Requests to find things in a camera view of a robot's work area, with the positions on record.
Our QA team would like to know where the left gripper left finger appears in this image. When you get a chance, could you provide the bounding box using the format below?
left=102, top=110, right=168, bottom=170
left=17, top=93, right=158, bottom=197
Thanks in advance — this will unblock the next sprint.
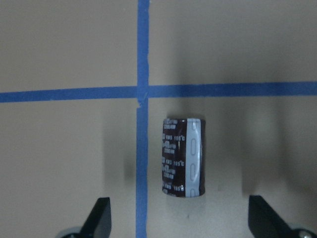
left=79, top=197, right=110, bottom=238

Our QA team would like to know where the dark brown cylindrical capacitor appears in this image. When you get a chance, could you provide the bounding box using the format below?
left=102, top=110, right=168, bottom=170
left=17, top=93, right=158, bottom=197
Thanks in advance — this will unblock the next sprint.
left=161, top=118, right=206, bottom=198

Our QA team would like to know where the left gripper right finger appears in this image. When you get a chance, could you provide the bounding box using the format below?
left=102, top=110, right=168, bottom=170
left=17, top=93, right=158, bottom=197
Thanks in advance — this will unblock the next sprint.
left=248, top=195, right=297, bottom=238

